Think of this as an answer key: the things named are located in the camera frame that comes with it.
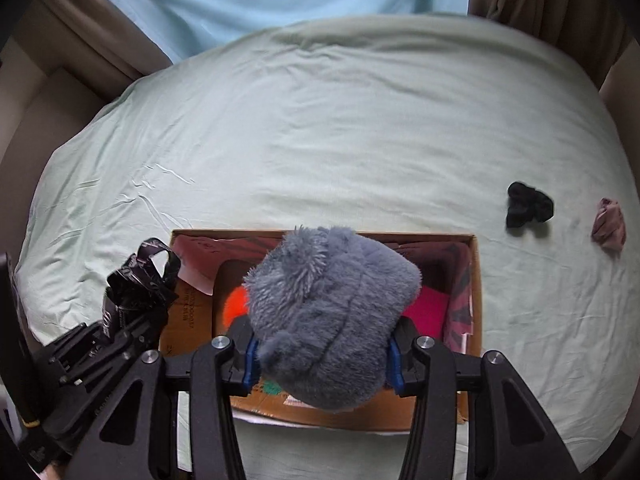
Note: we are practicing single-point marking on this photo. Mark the pale green bed sheet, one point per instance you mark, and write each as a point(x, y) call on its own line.
point(350, 135)

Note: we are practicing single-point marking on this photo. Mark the brown curtain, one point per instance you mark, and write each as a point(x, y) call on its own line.
point(550, 5)
point(100, 35)

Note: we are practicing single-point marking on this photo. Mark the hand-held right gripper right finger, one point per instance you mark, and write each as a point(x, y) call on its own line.
point(393, 365)

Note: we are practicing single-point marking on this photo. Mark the grey plush toy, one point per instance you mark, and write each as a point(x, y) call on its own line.
point(330, 310)

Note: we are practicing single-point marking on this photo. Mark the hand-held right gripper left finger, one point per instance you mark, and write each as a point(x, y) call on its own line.
point(251, 365)

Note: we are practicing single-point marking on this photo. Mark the light blue cloth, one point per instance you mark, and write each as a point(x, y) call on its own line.
point(280, 0)

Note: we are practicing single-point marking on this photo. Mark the pink scrunchie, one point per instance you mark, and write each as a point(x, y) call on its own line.
point(609, 225)

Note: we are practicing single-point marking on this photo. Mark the black scrunchie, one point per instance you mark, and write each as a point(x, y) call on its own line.
point(527, 205)

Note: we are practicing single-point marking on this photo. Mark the pink pouch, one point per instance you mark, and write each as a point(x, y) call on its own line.
point(427, 310)

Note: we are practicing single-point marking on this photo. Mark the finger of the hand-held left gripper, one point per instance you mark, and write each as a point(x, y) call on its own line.
point(75, 347)
point(120, 355)

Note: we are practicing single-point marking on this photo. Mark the printed cardboard box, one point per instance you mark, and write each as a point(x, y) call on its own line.
point(192, 315)

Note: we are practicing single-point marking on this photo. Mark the orange pompom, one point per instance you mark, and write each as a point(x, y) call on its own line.
point(235, 305)

